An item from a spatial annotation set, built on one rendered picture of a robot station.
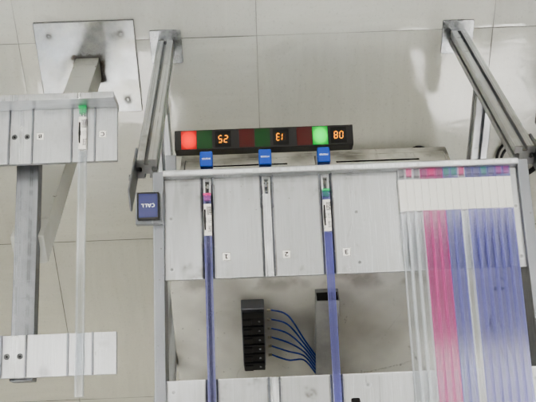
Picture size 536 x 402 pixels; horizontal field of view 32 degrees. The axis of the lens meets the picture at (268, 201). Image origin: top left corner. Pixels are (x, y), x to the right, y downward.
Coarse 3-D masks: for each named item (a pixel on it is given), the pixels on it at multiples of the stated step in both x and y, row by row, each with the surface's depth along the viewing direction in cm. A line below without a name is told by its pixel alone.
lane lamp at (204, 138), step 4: (200, 132) 178; (204, 132) 178; (208, 132) 178; (200, 136) 178; (204, 136) 178; (208, 136) 178; (200, 140) 178; (204, 140) 178; (208, 140) 178; (200, 144) 178; (204, 144) 178; (208, 144) 178; (200, 148) 178
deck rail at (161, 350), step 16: (160, 176) 174; (160, 240) 171; (160, 256) 170; (160, 272) 169; (160, 288) 169; (160, 304) 168; (160, 320) 167; (160, 336) 166; (160, 352) 166; (160, 368) 165; (160, 384) 164; (160, 400) 163
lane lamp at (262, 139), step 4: (256, 128) 179; (260, 128) 179; (264, 128) 179; (268, 128) 179; (256, 132) 178; (260, 132) 179; (264, 132) 179; (268, 132) 179; (256, 136) 178; (260, 136) 178; (264, 136) 178; (268, 136) 178; (256, 140) 178; (260, 140) 178; (264, 140) 178; (268, 140) 178; (256, 144) 178; (260, 144) 178; (264, 144) 178; (268, 144) 178
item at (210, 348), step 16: (208, 240) 171; (208, 256) 170; (208, 272) 169; (208, 288) 169; (208, 304) 168; (208, 320) 167; (208, 336) 166; (208, 352) 166; (208, 368) 165; (208, 384) 164; (208, 400) 164
